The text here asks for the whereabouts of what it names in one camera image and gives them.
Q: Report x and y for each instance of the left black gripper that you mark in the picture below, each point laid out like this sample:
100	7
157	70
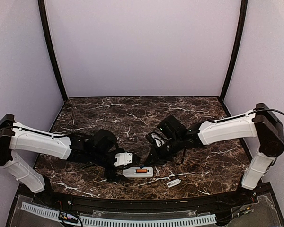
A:
109	174

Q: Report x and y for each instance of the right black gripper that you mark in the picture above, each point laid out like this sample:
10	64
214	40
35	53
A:
158	158

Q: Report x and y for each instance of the white remote control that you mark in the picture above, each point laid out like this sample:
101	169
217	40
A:
131	172

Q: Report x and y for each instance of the orange AAA battery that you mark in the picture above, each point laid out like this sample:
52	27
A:
141	171

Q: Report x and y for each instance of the white battery cover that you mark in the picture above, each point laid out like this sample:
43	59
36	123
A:
173	183

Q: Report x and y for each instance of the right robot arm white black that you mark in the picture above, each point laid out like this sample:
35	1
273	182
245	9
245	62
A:
260	122

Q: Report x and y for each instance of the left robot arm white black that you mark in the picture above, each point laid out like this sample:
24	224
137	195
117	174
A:
100	149

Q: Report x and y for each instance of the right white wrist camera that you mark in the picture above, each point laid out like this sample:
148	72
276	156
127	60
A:
155	139

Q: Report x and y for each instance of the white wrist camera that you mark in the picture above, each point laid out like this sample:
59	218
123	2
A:
123	159
155	139

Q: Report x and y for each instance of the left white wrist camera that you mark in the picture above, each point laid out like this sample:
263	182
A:
123	159

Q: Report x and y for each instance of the black front rail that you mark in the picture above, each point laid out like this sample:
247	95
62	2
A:
216	203

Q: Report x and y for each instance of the white slotted cable duct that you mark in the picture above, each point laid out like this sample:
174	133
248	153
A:
87	221

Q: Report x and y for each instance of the right black frame post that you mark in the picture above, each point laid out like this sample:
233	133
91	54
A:
235	49

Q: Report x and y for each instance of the black frame post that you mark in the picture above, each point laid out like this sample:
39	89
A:
235	49
50	49

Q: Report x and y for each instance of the left black frame post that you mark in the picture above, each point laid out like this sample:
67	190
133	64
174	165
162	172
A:
50	49

